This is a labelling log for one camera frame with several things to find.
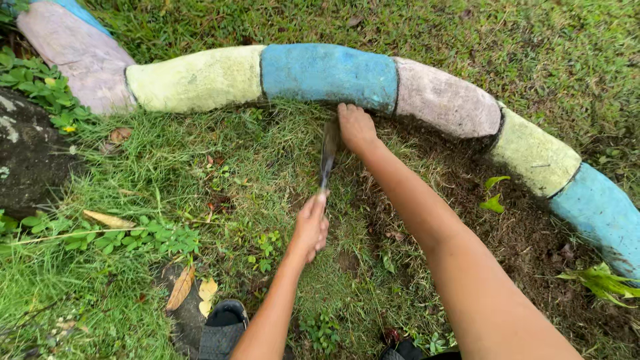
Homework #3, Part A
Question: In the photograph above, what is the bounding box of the pale yellow dry leaf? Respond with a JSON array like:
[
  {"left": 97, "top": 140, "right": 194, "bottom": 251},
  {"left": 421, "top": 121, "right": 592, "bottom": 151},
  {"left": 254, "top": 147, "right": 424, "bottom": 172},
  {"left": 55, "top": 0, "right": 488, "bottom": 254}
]
[{"left": 198, "top": 278, "right": 219, "bottom": 318}]

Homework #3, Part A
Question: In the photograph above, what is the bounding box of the yellow-green leafy plant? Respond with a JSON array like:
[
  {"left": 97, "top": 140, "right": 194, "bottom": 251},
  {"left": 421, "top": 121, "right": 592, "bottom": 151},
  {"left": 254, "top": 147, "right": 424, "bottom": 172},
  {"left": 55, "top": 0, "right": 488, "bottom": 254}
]
[{"left": 556, "top": 262, "right": 640, "bottom": 309}]

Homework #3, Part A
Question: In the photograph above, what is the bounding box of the person's left hand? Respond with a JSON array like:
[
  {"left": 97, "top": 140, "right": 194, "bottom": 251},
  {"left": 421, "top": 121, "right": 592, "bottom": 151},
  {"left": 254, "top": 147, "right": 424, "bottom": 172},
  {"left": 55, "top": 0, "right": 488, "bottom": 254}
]
[{"left": 290, "top": 190, "right": 331, "bottom": 264}]

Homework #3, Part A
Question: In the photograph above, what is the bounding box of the black left sandal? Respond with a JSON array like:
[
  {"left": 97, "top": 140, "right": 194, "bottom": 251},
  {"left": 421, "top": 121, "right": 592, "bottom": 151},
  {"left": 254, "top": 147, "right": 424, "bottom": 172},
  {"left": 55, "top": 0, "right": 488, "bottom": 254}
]
[{"left": 197, "top": 299, "right": 250, "bottom": 360}]

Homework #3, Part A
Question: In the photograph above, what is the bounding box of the black right sandal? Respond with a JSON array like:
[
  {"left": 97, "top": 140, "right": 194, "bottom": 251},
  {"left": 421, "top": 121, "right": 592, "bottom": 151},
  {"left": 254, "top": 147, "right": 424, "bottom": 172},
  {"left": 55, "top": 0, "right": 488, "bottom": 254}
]
[{"left": 379, "top": 339, "right": 426, "bottom": 360}]

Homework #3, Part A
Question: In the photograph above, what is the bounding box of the painted concrete garden border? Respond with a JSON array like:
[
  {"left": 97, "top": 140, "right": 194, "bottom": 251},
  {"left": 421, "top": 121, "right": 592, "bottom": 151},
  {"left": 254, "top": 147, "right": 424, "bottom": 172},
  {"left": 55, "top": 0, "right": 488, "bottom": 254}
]
[{"left": 2, "top": 0, "right": 640, "bottom": 282}]

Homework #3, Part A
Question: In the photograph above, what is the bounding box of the person's right hand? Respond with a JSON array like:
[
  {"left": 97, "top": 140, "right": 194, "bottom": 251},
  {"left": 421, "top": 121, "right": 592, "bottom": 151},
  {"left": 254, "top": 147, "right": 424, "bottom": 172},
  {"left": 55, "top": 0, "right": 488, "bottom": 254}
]
[{"left": 337, "top": 102, "right": 379, "bottom": 155}]

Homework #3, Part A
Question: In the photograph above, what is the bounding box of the dark mossy rock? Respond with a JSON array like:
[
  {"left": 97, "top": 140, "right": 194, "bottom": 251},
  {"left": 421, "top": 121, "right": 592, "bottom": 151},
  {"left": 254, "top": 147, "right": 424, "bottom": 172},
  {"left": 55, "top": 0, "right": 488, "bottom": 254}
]
[{"left": 0, "top": 87, "right": 83, "bottom": 219}]

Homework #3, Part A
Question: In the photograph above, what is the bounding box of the grass cutting knife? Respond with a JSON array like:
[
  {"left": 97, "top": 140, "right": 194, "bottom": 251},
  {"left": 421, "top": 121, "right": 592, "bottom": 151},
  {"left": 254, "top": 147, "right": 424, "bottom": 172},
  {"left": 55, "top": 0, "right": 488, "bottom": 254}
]
[{"left": 318, "top": 117, "right": 342, "bottom": 198}]

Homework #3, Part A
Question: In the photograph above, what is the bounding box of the flat dark stone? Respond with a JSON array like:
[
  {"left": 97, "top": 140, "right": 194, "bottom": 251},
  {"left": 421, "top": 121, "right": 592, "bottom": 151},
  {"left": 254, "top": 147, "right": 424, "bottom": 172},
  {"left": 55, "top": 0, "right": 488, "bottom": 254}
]
[{"left": 152, "top": 262, "right": 212, "bottom": 359}]

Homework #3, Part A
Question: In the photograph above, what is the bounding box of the narrow tan dry leaf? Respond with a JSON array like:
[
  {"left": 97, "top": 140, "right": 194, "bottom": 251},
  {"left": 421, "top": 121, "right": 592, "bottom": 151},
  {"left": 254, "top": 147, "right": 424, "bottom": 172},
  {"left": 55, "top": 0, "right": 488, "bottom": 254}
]
[{"left": 82, "top": 209, "right": 137, "bottom": 230}]

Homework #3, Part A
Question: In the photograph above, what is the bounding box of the black sandal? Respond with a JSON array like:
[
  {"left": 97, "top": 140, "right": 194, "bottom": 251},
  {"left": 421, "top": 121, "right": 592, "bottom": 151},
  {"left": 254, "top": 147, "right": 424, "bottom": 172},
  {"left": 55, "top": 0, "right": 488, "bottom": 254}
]
[
  {"left": 197, "top": 299, "right": 250, "bottom": 360},
  {"left": 379, "top": 339, "right": 426, "bottom": 360}
]

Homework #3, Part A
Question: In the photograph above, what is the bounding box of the long brown dry leaf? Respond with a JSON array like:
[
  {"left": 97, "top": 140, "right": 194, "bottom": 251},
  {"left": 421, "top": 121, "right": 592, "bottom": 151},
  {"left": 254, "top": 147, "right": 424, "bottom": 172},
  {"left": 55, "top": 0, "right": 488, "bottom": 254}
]
[{"left": 165, "top": 264, "right": 197, "bottom": 313}]

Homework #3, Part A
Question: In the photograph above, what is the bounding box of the small green seedling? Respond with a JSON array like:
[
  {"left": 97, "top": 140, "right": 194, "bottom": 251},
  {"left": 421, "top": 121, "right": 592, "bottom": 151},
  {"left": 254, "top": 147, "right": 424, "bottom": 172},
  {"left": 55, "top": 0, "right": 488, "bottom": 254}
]
[{"left": 479, "top": 175, "right": 512, "bottom": 215}]

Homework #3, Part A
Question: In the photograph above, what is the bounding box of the green creeping weed patch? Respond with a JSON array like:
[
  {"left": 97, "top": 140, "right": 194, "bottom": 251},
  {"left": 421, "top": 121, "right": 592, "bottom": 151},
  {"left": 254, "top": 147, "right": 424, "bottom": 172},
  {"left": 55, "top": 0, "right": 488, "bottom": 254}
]
[{"left": 0, "top": 209, "right": 202, "bottom": 257}]

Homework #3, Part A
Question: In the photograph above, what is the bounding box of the green leafy weed patch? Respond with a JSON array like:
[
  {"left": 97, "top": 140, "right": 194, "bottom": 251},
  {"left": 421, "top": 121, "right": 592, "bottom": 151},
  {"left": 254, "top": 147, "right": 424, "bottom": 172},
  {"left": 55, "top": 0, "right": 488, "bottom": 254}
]
[{"left": 0, "top": 46, "right": 93, "bottom": 135}]

